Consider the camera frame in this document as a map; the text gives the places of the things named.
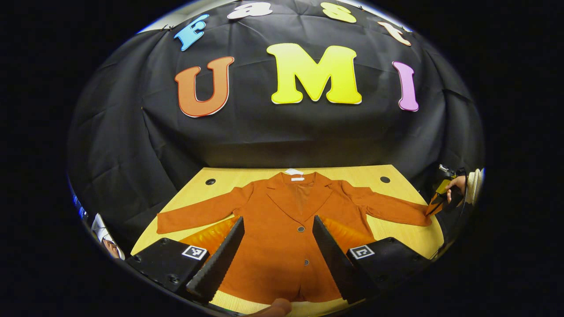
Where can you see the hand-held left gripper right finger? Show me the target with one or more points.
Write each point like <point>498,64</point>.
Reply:
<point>335,259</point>

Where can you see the orange jacket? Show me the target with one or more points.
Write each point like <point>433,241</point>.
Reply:
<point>282,211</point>

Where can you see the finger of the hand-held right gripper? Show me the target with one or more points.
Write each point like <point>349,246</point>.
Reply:
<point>436,204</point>

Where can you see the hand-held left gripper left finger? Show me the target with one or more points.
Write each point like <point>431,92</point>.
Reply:
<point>220,259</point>

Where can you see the white paper hang tag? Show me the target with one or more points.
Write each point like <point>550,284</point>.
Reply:
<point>294,171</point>

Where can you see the white side desk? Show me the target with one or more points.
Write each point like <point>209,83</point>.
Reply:
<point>100,226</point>

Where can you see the black backdrop cloth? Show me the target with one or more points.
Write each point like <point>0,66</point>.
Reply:
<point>273,127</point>

